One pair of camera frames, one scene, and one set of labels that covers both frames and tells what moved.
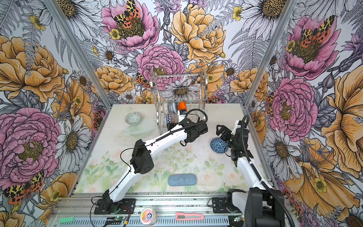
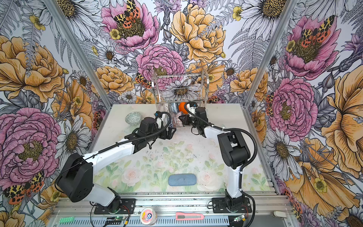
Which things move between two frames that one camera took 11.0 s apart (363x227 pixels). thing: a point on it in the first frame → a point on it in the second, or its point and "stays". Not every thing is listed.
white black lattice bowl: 165,107 stays
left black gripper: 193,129 → 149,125
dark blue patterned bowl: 219,145 → 177,122
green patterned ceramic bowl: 133,118 stays
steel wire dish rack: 178,97 stays
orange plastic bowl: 182,105 stays
